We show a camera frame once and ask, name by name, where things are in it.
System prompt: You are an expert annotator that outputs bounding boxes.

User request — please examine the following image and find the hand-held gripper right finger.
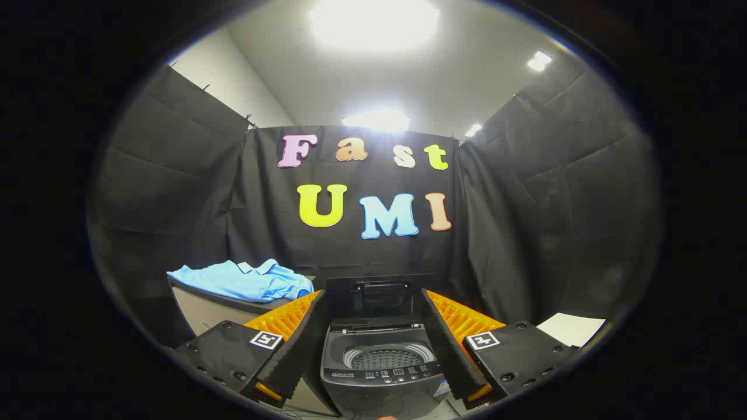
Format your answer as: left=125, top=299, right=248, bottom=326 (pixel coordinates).
left=421, top=289, right=581, bottom=409

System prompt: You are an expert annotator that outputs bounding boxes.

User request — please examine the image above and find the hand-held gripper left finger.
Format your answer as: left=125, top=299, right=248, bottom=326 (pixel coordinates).
left=175, top=290, right=326, bottom=408

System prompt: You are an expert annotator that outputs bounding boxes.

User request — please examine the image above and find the dark grey washing machine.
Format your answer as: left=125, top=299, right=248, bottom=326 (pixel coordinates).
left=320, top=274, right=453, bottom=420

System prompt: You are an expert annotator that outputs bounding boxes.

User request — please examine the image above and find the light blue polo shirt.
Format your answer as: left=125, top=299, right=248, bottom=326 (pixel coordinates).
left=167, top=259, right=315, bottom=303

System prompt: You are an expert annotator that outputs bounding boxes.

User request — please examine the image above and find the black washing machine lid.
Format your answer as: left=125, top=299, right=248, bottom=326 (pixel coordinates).
left=326, top=274, right=435, bottom=323

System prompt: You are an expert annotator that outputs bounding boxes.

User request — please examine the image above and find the grey cabinet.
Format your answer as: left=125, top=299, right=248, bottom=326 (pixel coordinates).
left=168, top=276, right=319, bottom=351

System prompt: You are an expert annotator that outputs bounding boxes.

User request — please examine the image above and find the black backdrop cloth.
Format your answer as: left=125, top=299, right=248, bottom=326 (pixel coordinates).
left=88, top=64, right=661, bottom=351

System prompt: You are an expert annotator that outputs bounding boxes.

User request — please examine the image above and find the oval ceiling light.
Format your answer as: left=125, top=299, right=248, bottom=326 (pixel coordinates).
left=341, top=110, right=411, bottom=132

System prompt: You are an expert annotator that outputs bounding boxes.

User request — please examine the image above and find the large round ceiling light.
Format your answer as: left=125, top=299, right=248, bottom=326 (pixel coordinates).
left=309, top=0, right=441, bottom=53

